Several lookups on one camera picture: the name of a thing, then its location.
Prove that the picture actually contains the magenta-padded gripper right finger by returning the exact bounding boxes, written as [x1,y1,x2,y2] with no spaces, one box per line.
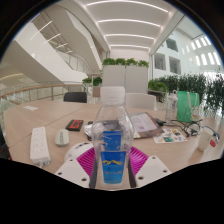
[128,146,173,188]

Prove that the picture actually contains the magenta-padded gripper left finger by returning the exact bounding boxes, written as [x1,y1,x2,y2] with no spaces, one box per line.
[54,147,98,189]

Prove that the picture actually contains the clear blue-labelled water bottle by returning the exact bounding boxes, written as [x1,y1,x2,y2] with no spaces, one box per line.
[89,86,135,190]

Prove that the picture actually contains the white computer mouse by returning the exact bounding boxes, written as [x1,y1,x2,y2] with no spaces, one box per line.
[54,128,71,147]

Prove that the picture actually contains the white power strip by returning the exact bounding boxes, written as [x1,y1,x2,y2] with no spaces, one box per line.
[29,125,52,167]

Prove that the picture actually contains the white mug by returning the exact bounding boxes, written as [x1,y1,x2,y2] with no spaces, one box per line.
[197,127,214,153]

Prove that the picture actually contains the clear tumbler with lid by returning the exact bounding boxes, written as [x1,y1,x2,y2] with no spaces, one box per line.
[164,89,179,126]

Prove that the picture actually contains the green tote bag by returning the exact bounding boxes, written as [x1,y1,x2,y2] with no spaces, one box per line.
[176,90,202,123]

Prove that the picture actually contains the black chair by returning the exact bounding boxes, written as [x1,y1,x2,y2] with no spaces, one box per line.
[63,91,88,104]

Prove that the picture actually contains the white paper slip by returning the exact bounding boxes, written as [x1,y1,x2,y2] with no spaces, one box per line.
[22,105,40,112]

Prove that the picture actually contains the low planter box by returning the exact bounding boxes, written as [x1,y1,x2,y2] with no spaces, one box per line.
[82,76,103,98]
[148,79,170,102]

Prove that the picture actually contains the glass balcony railing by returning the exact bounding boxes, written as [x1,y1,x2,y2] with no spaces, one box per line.
[0,82,86,106]

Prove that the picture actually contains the row of green hedge plants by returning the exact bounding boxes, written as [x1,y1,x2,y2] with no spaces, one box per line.
[148,72,224,117]

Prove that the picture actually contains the tall white planter cabinet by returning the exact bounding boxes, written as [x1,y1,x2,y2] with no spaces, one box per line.
[100,57,150,96]

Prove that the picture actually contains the ceiling light strips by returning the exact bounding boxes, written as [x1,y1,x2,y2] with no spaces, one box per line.
[85,0,172,52]

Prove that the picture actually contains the tangled black cables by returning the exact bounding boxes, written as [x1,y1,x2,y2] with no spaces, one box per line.
[173,119,205,138]

